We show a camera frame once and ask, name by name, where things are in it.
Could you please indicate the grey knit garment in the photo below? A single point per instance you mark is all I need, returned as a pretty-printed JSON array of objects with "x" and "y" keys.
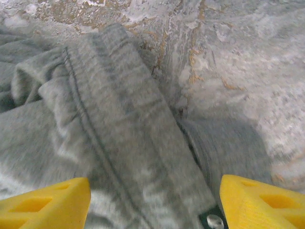
[{"x": 114, "y": 114}]

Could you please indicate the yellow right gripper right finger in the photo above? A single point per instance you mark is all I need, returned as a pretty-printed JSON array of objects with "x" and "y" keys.
[{"x": 247, "y": 210}]

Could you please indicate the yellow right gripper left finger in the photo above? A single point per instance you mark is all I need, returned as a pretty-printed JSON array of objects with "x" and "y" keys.
[{"x": 47, "y": 207}]

